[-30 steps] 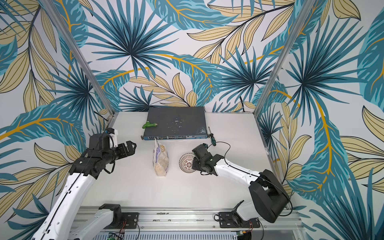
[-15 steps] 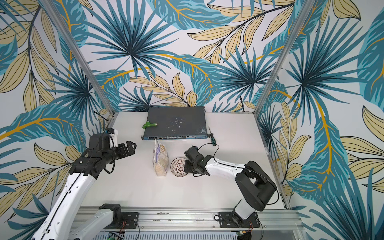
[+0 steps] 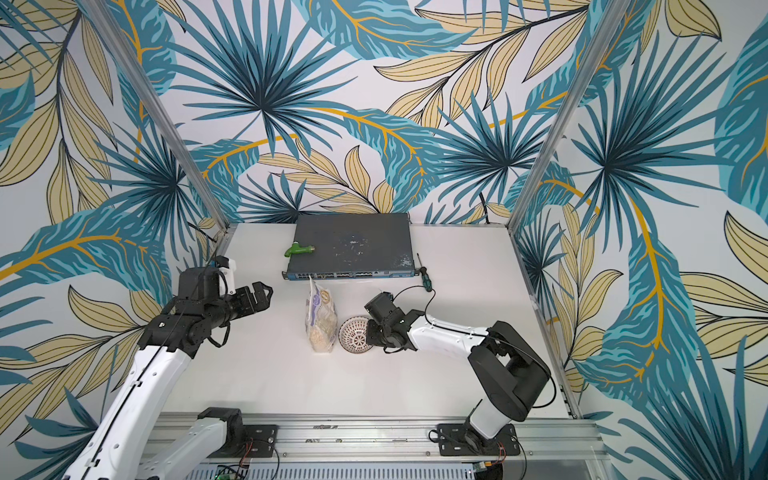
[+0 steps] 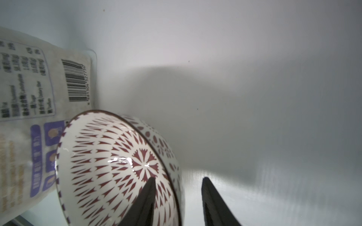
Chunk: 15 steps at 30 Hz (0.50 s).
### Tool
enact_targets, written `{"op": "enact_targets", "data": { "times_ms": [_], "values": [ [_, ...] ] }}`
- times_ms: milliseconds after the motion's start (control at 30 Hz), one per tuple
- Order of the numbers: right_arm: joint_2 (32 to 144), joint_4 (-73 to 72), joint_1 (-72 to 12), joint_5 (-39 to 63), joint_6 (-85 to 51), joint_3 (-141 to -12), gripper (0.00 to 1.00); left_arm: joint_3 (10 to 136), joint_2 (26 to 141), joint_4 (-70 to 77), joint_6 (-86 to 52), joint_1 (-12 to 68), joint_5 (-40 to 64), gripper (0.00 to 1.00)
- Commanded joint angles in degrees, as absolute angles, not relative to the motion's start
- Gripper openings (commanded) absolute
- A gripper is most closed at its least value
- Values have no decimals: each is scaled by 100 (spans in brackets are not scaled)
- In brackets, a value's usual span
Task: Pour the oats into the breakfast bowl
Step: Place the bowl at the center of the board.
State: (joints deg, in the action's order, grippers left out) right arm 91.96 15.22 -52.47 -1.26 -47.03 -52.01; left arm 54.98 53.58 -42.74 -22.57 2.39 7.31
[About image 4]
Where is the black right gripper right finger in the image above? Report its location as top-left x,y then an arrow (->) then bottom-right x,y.
201,177 -> 241,226

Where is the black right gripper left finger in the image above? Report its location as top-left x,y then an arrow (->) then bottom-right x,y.
118,178 -> 156,226

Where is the white red patterned bowl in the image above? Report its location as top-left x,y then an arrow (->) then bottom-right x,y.
55,110 -> 185,226

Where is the oatmeal bag white purple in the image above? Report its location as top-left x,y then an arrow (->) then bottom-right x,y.
1,28 -> 97,225

